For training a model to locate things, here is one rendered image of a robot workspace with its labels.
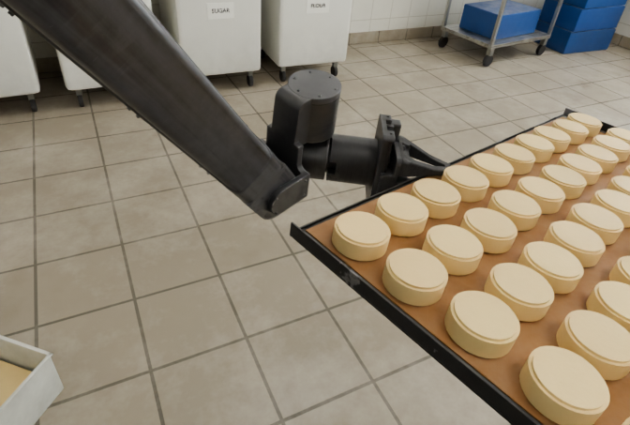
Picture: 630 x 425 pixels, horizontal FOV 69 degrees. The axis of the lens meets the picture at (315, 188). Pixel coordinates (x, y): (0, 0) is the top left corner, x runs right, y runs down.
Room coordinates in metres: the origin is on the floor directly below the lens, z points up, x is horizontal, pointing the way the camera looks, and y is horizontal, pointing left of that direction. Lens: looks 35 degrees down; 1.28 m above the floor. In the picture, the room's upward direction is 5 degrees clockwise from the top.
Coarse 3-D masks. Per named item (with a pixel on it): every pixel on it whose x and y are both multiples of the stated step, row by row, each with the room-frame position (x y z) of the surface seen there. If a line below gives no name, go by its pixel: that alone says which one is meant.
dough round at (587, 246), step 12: (552, 228) 0.35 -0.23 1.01; (564, 228) 0.35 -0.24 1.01; (576, 228) 0.36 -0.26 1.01; (588, 228) 0.36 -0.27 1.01; (552, 240) 0.34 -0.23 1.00; (564, 240) 0.33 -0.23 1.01; (576, 240) 0.33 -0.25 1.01; (588, 240) 0.34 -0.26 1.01; (600, 240) 0.34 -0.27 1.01; (576, 252) 0.32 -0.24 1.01; (588, 252) 0.32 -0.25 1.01; (600, 252) 0.32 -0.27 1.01; (588, 264) 0.32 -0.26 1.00
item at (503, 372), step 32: (320, 224) 0.33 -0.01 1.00; (448, 224) 0.36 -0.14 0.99; (544, 224) 0.38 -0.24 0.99; (384, 256) 0.30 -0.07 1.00; (512, 256) 0.32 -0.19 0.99; (608, 256) 0.34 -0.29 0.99; (384, 288) 0.26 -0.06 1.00; (448, 288) 0.27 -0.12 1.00; (480, 288) 0.27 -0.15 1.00; (576, 288) 0.29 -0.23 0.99; (416, 320) 0.23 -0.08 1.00; (544, 320) 0.25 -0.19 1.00; (512, 352) 0.21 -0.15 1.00; (512, 384) 0.18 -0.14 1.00; (608, 384) 0.19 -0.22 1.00; (544, 416) 0.16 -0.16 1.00; (608, 416) 0.17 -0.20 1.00
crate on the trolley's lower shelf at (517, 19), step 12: (492, 0) 4.35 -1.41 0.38; (468, 12) 4.09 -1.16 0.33; (480, 12) 4.00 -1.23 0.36; (492, 12) 3.91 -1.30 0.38; (504, 12) 3.94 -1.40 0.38; (516, 12) 3.98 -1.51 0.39; (528, 12) 4.06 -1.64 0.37; (540, 12) 4.17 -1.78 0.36; (468, 24) 4.07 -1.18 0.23; (480, 24) 3.97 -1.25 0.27; (492, 24) 3.88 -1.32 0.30; (504, 24) 3.89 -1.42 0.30; (516, 24) 3.99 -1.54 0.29; (528, 24) 4.09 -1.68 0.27; (504, 36) 3.92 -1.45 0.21
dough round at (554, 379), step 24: (528, 360) 0.19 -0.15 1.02; (552, 360) 0.19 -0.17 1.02; (576, 360) 0.19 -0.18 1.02; (528, 384) 0.18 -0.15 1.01; (552, 384) 0.17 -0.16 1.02; (576, 384) 0.18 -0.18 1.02; (600, 384) 0.18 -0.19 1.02; (552, 408) 0.16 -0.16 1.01; (576, 408) 0.16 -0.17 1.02; (600, 408) 0.16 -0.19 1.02
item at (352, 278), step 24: (552, 120) 0.70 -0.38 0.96; (384, 192) 0.40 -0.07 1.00; (336, 216) 0.35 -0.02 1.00; (312, 240) 0.29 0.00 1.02; (336, 264) 0.27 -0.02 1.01; (360, 288) 0.25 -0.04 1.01; (384, 312) 0.23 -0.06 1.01; (408, 336) 0.22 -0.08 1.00; (432, 336) 0.22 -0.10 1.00; (456, 360) 0.19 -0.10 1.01; (480, 384) 0.18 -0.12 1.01; (504, 408) 0.16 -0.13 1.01
